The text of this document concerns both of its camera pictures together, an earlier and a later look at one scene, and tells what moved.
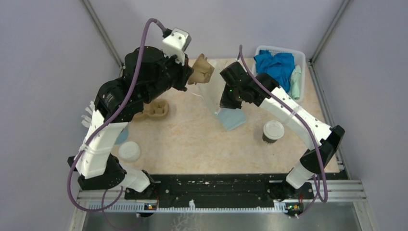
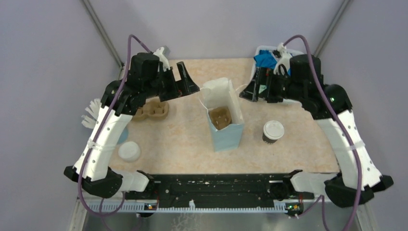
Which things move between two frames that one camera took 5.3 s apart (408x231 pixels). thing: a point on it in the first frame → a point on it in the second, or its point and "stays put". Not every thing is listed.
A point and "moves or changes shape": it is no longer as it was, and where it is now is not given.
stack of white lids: [129, 151] stays put
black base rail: [221, 188] stays put
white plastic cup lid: [273, 130] stays put
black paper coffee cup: [268, 140] stays put
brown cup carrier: [202, 70] → [220, 117]
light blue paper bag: [230, 118] moves or changes shape
